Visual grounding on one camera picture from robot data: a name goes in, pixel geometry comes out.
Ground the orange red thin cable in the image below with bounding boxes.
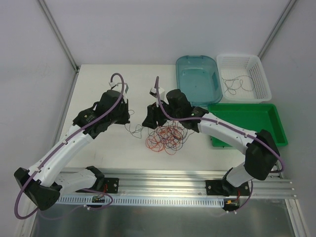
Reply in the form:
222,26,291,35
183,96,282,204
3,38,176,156
145,127,188,153

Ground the purple thin cable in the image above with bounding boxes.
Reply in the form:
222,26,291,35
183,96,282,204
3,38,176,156
153,124,196,157

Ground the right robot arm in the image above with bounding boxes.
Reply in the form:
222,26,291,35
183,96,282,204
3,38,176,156
142,86,280,197

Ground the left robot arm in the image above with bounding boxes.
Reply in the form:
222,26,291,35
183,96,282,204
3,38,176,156
14,89,129,211

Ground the teal transparent plastic tub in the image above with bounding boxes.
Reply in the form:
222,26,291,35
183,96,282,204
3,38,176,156
176,55,223,107

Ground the white perforated plastic basket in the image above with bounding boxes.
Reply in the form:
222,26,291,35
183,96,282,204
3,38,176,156
216,54,272,104

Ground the green plastic tray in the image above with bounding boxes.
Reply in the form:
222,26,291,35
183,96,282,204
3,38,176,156
208,103,288,147

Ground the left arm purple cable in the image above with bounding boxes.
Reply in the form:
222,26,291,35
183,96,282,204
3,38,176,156
14,73,125,220

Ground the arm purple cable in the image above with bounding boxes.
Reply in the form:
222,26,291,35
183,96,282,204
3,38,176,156
14,73,125,220
154,76,287,173

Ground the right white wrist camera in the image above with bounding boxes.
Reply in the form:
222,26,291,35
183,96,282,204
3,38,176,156
149,87,165,106

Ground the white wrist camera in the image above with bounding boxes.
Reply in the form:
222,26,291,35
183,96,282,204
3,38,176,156
109,82,129,103
149,87,165,106

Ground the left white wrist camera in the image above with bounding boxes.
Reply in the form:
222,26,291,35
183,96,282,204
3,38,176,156
109,82,129,103

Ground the aluminium mounting rail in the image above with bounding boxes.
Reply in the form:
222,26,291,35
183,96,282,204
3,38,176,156
54,168,297,199

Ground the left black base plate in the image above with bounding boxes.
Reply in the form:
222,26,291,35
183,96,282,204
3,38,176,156
101,178,119,194

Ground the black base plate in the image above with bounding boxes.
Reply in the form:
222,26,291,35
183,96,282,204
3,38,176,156
101,178,119,194
205,180,223,196

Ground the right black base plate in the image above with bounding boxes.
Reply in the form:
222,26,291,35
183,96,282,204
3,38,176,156
205,180,223,196

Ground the white slotted cable duct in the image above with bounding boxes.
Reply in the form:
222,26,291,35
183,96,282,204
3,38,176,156
57,195,224,208

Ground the left aluminium frame post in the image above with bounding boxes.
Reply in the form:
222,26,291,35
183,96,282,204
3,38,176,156
37,0,79,72

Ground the aluminium frame post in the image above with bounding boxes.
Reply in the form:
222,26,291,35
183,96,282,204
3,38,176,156
257,0,299,60
37,0,79,72

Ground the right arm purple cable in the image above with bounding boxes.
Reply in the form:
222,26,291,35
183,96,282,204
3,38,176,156
154,76,287,173

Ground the right aluminium frame post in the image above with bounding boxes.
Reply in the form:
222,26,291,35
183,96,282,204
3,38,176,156
257,0,299,60

